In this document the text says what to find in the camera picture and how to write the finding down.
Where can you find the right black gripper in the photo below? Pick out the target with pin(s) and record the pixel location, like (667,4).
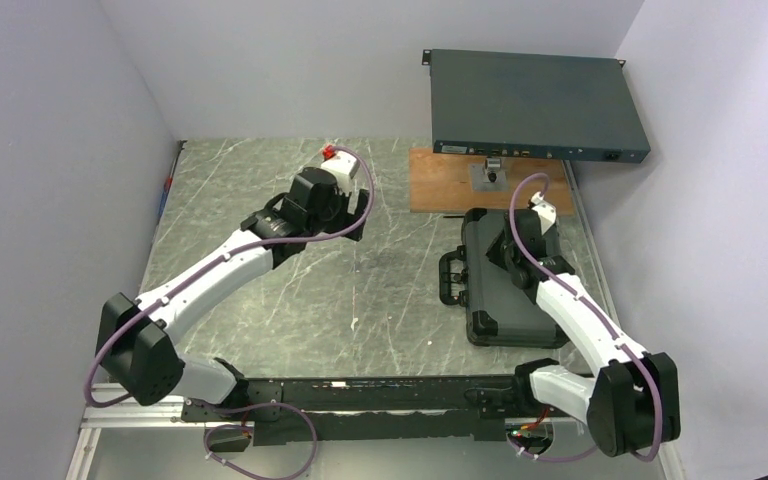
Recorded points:
(494,254)

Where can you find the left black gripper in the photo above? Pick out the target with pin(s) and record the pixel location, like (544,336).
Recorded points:
(348,220)

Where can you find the black poker set case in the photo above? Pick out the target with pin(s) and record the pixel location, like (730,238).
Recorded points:
(474,277)

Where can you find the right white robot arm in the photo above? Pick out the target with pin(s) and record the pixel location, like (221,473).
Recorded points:
(630,400)

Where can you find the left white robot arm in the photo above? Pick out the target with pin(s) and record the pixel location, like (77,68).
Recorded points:
(137,338)

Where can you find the wooden base board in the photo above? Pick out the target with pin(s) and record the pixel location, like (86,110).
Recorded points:
(453,184)

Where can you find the dark grey rack server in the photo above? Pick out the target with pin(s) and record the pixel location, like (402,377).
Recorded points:
(533,105)

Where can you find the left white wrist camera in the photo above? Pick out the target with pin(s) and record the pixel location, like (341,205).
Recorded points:
(342,165)

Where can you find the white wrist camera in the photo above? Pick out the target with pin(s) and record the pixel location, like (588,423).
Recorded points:
(545,211)
(342,165)

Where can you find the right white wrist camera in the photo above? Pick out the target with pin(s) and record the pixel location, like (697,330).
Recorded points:
(545,211)

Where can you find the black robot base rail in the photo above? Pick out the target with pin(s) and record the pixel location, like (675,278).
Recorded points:
(280,411)

